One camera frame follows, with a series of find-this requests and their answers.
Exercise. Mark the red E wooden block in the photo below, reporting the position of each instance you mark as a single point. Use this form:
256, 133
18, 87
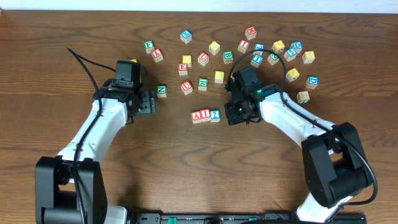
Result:
182, 69

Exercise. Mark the blue T wooden block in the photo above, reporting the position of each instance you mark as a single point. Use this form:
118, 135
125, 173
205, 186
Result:
256, 60

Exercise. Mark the blue 5 wooden block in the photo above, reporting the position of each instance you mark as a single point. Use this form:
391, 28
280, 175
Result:
290, 54

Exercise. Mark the red i block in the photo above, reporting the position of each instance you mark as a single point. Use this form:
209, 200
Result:
205, 115
243, 46

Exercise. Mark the blue X wooden block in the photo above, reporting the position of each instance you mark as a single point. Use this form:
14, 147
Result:
186, 36

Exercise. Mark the yellow block centre left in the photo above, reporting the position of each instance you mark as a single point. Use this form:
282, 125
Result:
219, 76

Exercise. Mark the blue d block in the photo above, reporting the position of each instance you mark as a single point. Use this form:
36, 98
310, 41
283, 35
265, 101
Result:
312, 82
297, 46

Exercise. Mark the green R wooden block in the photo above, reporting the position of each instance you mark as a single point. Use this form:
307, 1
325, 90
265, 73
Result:
203, 84

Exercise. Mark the yellow block near E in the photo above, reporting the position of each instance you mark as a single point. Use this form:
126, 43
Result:
187, 59

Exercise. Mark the green B wooden block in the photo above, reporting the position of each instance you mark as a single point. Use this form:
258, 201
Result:
228, 56

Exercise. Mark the blue 2 wooden block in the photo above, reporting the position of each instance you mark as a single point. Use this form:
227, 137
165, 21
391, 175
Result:
215, 115

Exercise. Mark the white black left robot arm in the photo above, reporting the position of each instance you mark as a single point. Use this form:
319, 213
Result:
69, 187

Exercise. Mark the red U wooden block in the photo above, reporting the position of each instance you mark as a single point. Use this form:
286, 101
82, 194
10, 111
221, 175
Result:
186, 87

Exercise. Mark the blue D lower block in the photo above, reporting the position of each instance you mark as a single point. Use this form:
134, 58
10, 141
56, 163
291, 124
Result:
312, 82

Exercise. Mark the yellow 8 wooden block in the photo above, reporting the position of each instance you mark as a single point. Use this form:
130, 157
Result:
308, 57

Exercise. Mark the yellow block upper right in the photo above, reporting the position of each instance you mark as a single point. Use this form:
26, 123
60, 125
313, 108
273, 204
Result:
278, 46

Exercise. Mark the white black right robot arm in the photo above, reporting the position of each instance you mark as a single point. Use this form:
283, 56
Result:
335, 165

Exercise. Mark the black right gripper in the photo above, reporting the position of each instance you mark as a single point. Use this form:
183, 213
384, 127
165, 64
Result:
232, 115

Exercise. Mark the green N wooden block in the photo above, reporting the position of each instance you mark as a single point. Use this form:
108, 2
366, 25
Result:
161, 91

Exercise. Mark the green Z wooden block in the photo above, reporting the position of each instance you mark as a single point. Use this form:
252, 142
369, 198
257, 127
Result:
273, 58

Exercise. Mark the yellow block upper middle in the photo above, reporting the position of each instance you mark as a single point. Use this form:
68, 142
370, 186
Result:
214, 47

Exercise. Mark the red U block upper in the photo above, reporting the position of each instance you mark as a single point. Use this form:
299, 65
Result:
203, 58

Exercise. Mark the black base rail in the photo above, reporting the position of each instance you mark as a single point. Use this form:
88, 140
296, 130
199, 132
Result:
156, 218

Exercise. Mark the green F wooden block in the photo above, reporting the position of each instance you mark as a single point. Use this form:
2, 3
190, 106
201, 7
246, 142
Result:
149, 46

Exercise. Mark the red H wooden block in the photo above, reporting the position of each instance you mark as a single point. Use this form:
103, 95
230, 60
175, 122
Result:
250, 33

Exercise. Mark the blue L wooden block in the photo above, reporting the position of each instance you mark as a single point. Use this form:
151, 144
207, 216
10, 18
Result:
258, 48

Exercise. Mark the plain L green 7 block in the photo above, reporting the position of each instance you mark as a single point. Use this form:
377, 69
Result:
302, 97

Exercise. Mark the blue D upper block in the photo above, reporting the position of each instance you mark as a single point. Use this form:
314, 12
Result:
297, 46

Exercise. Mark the red X wooden block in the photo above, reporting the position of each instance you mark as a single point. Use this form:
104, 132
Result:
157, 55

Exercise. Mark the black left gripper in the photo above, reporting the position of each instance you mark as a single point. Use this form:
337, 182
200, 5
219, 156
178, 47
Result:
148, 102

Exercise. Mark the red A wooden block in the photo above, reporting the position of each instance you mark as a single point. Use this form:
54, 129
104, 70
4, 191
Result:
196, 117

